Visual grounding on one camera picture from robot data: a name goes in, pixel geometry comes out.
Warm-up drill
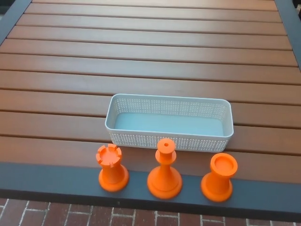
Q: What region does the white perforated plastic basket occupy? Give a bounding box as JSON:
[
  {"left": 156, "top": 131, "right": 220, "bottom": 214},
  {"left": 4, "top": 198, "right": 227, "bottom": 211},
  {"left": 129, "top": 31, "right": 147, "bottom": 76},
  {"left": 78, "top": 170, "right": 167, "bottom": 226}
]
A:
[{"left": 104, "top": 93, "right": 235, "bottom": 153}]

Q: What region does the orange slender chess piece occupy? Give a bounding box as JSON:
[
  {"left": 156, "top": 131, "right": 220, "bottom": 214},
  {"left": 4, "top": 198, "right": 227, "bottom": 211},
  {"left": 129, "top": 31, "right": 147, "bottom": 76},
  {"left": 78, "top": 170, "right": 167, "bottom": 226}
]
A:
[{"left": 147, "top": 138, "right": 183, "bottom": 200}]

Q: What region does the orange cup-top chess piece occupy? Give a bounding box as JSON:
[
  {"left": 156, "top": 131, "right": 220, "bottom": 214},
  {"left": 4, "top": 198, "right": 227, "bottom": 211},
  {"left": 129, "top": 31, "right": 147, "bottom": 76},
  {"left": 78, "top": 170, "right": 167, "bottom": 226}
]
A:
[{"left": 200, "top": 153, "right": 238, "bottom": 203}]

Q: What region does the orange rook chess piece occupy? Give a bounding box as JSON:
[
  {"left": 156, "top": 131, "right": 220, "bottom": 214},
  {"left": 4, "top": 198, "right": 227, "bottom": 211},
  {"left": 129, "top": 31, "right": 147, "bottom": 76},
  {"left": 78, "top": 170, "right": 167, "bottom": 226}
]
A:
[{"left": 95, "top": 143, "right": 130, "bottom": 193}]

